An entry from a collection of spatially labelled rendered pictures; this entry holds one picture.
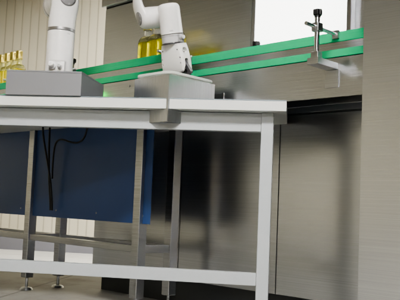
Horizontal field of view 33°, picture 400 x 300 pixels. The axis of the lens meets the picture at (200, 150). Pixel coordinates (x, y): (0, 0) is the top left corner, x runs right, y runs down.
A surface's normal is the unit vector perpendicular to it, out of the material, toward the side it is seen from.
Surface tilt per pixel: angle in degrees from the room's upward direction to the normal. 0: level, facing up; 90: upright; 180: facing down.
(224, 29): 90
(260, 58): 90
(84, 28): 90
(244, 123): 90
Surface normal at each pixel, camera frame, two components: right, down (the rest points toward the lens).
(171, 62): -0.63, 0.23
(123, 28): -0.69, -0.09
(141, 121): -0.14, -0.09
